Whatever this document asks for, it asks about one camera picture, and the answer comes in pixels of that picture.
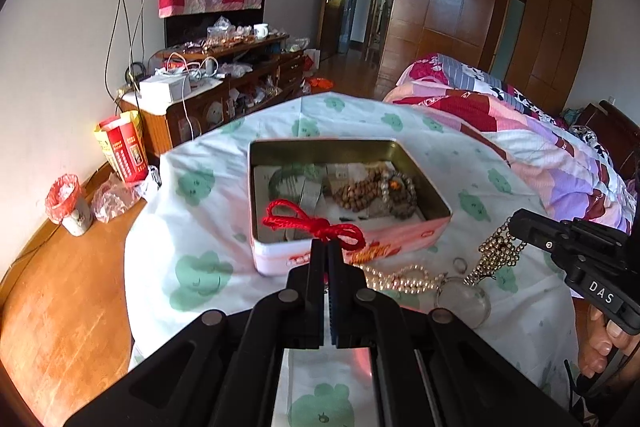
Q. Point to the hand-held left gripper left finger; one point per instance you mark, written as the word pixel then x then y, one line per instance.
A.
pixel 316 292

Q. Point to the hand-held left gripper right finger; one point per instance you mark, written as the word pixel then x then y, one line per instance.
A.
pixel 336 292

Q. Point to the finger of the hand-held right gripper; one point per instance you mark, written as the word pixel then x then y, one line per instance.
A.
pixel 532 227

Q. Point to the pink tin box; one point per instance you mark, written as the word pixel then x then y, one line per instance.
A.
pixel 280 257

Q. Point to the green bangle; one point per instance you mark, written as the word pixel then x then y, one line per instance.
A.
pixel 275 183

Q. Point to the person's right hand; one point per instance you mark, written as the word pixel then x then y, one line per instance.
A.
pixel 597 349

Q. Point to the bed with colourful quilt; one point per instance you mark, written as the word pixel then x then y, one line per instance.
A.
pixel 525 147

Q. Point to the clear glass bangle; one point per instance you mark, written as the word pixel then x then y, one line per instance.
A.
pixel 487 307

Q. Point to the dark wooden headboard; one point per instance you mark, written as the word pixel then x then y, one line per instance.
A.
pixel 615 132

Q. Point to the orange plastic bag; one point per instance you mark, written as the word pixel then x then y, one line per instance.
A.
pixel 319 85

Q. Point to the brown wooden wardrobe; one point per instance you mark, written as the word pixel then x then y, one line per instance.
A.
pixel 450 27

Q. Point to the crumpled plastic bag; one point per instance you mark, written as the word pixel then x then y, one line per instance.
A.
pixel 117 199

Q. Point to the wooden television cabinet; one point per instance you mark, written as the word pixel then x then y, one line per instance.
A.
pixel 165 127

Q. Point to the white and red paper bag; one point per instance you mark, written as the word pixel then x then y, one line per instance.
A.
pixel 311 61

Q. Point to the red and yellow gift bag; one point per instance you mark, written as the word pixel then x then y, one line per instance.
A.
pixel 125 152

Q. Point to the white cardboard box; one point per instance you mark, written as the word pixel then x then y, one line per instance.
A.
pixel 160 89

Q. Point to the trash bin with pink bag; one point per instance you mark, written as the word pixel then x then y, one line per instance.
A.
pixel 67 207

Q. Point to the white mug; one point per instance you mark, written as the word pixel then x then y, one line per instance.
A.
pixel 261 31

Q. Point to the clear plastic bag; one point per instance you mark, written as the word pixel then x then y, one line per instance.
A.
pixel 220 28

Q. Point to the black television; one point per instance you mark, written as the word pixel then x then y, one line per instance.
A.
pixel 185 29

